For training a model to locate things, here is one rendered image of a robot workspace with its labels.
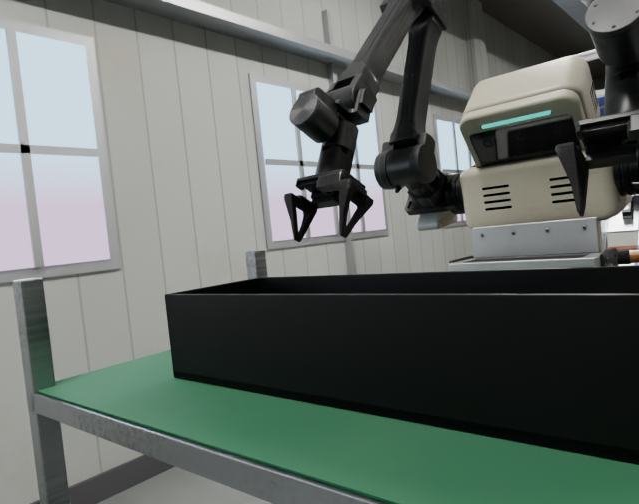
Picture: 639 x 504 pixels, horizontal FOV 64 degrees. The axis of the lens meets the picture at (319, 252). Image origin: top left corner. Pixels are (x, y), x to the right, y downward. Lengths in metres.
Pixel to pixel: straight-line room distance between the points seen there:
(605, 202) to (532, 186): 0.12
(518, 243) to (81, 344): 2.05
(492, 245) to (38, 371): 0.78
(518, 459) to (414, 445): 0.08
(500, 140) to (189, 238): 2.13
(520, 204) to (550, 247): 0.10
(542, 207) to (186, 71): 2.40
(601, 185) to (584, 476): 0.67
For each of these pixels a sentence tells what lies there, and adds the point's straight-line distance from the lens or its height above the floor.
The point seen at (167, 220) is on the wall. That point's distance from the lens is 2.81.
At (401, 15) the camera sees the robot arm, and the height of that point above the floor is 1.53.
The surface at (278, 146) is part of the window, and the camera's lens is 3.38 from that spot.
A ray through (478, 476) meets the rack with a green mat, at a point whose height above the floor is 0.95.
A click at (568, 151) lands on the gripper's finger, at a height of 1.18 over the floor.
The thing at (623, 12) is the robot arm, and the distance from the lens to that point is 0.64.
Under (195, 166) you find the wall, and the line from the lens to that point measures 2.96.
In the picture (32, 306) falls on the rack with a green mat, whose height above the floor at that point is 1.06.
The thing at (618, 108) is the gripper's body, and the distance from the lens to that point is 0.65.
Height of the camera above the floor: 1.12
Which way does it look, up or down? 2 degrees down
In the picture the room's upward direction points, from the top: 6 degrees counter-clockwise
